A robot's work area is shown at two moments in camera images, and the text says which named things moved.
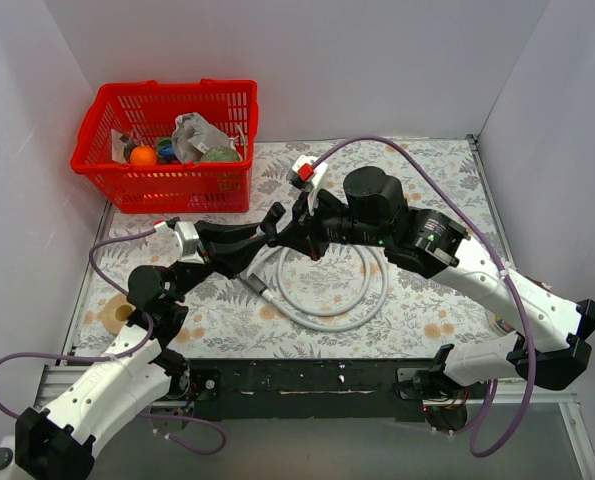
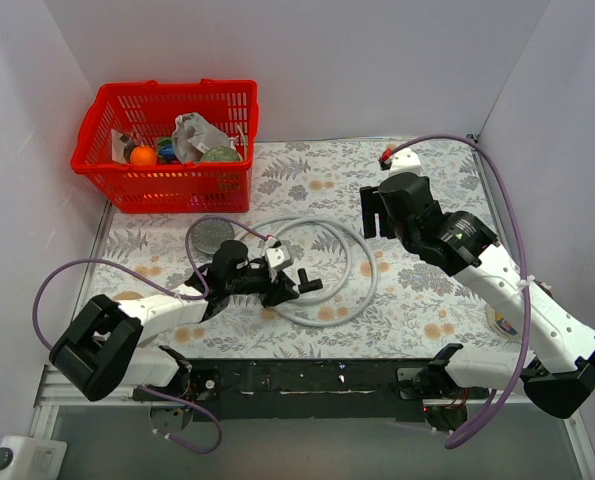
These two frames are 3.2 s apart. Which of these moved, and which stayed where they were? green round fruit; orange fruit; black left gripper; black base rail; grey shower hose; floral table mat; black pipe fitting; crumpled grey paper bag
Moved: grey shower hose; black pipe fitting; black left gripper
Stayed: black base rail; orange fruit; floral table mat; crumpled grey paper bag; green round fruit
